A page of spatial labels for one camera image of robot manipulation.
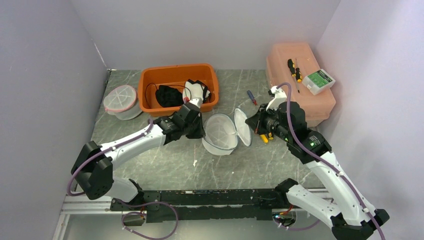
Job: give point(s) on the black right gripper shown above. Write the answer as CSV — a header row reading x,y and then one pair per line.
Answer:
x,y
255,122

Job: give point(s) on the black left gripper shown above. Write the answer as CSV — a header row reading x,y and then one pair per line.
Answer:
x,y
200,132

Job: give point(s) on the black white bra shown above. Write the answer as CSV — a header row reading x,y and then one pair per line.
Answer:
x,y
175,95

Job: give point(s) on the white mesh blue-zip laundry bag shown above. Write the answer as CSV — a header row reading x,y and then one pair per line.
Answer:
x,y
223,134

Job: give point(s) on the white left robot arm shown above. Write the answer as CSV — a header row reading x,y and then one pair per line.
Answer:
x,y
95,165

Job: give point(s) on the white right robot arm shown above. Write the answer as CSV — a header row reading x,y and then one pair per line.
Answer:
x,y
352,216

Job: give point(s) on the white mesh pink-zip laundry bag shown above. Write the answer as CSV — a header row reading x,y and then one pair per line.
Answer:
x,y
122,102

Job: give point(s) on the small yellow black screwdriver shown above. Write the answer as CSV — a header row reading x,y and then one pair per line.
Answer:
x,y
264,138

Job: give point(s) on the black yellow screwdriver on table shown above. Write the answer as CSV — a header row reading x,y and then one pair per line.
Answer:
x,y
270,136

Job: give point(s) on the blue red screwdriver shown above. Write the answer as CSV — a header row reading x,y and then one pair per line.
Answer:
x,y
251,97

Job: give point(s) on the orange plastic tub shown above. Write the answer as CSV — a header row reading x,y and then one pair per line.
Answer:
x,y
175,76

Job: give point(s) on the thin black yellow screwdriver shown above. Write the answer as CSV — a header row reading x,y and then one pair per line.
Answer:
x,y
298,75

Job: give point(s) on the translucent pink storage box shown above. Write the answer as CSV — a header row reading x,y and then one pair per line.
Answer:
x,y
317,107

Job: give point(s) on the large black yellow screwdriver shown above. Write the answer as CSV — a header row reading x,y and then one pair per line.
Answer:
x,y
291,66

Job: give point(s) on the white green small box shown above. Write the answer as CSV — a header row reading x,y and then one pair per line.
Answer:
x,y
318,81

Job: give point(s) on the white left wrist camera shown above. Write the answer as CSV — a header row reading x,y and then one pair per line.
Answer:
x,y
198,101

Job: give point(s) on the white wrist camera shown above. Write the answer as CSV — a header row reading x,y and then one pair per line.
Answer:
x,y
198,101
278,97

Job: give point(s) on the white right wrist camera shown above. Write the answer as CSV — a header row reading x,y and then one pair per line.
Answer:
x,y
278,97

